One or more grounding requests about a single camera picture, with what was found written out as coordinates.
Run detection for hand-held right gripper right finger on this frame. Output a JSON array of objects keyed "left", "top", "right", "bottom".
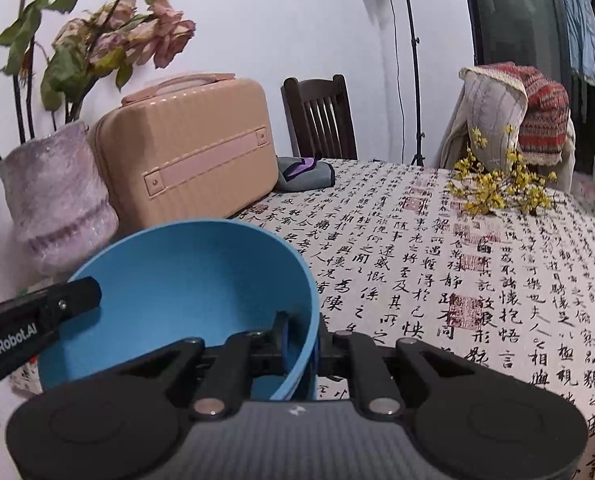
[{"left": 315, "top": 316, "right": 478, "bottom": 418}]

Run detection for grey purple pouch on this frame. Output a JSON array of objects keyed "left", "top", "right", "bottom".
[{"left": 276, "top": 156, "right": 335, "bottom": 192}]

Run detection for dark wooden chair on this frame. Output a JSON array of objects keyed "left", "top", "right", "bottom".
[{"left": 281, "top": 74, "right": 359, "bottom": 161}]

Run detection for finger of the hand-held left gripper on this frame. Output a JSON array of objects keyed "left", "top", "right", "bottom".
[{"left": 52, "top": 276, "right": 103, "bottom": 322}]

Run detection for yellow flower branch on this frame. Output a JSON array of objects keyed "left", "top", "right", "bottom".
[{"left": 448, "top": 125, "right": 558, "bottom": 217}]

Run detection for black framed glass door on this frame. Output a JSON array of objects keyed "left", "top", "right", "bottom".
[{"left": 460, "top": 0, "right": 595, "bottom": 176}]

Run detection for pale purple textured vase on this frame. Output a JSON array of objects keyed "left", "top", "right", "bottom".
[{"left": 0, "top": 120, "right": 119, "bottom": 276}]

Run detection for blue bowl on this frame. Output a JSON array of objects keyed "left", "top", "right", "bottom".
[{"left": 36, "top": 219, "right": 324, "bottom": 402}]

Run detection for light blue hanging shirt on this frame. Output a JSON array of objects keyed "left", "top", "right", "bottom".
[{"left": 557, "top": 0, "right": 595, "bottom": 88}]

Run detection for white quilted cloth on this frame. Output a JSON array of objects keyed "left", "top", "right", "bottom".
[{"left": 460, "top": 67, "right": 528, "bottom": 173}]

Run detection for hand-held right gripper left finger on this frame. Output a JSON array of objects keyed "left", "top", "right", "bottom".
[{"left": 120, "top": 310, "right": 295, "bottom": 421}]

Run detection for dried pink flower bouquet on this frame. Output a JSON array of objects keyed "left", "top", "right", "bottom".
[{"left": 0, "top": 0, "right": 196, "bottom": 143}]

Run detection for pink hard-shell case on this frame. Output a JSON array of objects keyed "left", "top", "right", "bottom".
[{"left": 87, "top": 72, "right": 280, "bottom": 228}]

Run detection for chair draped with patterned cloths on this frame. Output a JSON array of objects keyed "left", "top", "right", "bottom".
[{"left": 437, "top": 95, "right": 575, "bottom": 193}]

